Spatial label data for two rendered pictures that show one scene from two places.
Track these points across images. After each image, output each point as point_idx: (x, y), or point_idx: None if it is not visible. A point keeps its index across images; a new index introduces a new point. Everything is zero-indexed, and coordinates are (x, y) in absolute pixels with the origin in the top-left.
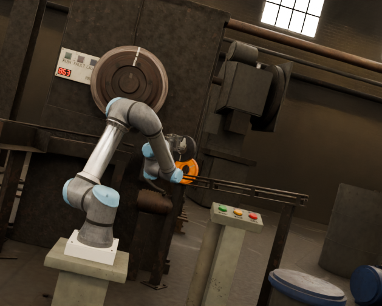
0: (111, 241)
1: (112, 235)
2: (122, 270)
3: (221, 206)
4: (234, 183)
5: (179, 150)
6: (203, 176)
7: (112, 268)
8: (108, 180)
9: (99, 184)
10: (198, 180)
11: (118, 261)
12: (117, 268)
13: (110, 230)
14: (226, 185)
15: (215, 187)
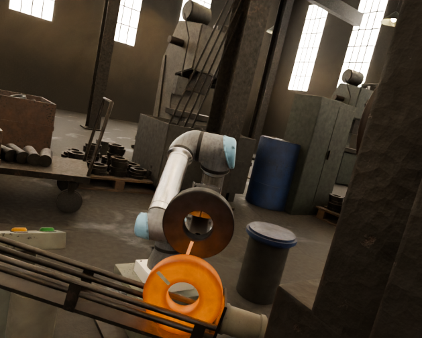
0: (147, 259)
1: (151, 257)
2: (121, 267)
3: (50, 227)
4: (29, 245)
5: (208, 235)
6: (124, 295)
7: (129, 265)
8: None
9: (185, 218)
10: (126, 286)
11: (134, 278)
12: (127, 267)
13: (153, 249)
14: (45, 260)
15: (73, 304)
